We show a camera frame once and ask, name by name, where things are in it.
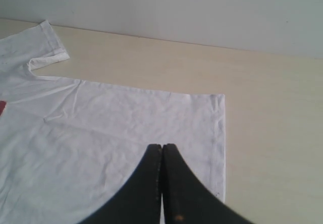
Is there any white t-shirt red lettering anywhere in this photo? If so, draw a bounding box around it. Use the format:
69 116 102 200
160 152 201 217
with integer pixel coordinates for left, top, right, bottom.
1 21 226 223

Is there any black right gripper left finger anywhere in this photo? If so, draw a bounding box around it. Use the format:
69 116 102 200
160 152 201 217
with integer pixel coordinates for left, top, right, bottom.
81 144 162 224

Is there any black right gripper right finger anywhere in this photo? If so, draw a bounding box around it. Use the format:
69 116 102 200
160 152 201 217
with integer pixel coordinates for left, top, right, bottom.
161 144 251 223

